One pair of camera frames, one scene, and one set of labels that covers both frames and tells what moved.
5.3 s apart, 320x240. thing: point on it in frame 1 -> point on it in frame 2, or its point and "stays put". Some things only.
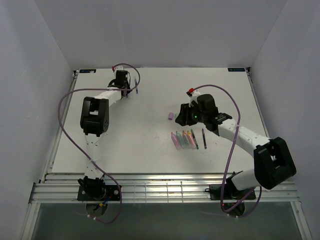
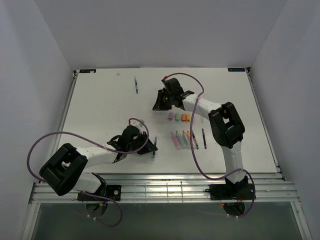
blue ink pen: x=137 y=92 -> x=155 y=140
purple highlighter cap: x=170 y=116 stays put
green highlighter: x=180 y=140 stays put
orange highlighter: x=185 y=137 stays put
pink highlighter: x=175 y=141 stays put
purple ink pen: x=204 y=139 stays put
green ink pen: x=195 y=139 stays put
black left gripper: x=128 y=87 -> x=150 y=147
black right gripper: x=184 y=114 -> x=160 y=105
